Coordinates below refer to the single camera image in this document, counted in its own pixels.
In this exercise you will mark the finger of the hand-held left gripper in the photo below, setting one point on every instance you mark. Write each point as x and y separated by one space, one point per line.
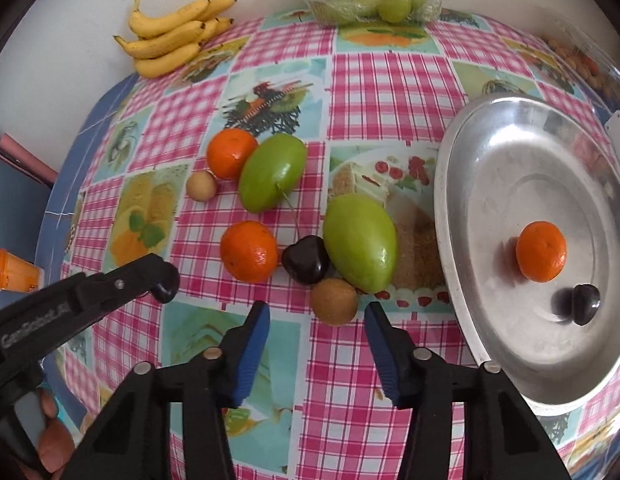
140 275

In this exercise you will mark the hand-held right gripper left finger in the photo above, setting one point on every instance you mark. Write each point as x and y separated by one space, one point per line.
252 355

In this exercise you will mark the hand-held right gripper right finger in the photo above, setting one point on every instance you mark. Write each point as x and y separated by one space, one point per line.
384 355

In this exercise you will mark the brown kiwi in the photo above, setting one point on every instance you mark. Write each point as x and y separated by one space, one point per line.
334 302

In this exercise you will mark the green mango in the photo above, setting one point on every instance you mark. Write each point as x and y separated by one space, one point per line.
272 172
360 242

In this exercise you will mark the silver oval metal tray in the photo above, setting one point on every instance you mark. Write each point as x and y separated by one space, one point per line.
514 170

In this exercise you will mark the person's left hand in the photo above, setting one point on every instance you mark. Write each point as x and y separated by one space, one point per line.
57 442

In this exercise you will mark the orange plastic cup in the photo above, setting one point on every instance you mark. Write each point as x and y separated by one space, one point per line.
17 272

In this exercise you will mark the orange mandarin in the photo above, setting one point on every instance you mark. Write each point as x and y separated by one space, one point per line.
249 251
541 251
231 154

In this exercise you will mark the small tan longan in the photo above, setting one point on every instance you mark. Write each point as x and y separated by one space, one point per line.
202 186

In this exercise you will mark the dark red cherry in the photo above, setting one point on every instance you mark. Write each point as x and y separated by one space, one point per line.
585 305
305 260

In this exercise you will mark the pink board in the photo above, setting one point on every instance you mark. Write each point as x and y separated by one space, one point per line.
25 157

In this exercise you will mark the blue checked cloth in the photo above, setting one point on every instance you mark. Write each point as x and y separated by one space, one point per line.
97 115

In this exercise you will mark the yellow banana bunch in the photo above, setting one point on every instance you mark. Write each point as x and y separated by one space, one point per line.
165 40

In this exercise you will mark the pink checked printed tablecloth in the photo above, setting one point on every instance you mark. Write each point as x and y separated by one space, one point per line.
379 100

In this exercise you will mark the pile of small brown longans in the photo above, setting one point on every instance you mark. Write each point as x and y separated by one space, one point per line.
577 60

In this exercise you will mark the bag of brown nuts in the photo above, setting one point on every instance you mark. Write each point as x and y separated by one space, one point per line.
597 67

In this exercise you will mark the white flat bracket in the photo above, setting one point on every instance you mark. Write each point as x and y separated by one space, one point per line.
618 127

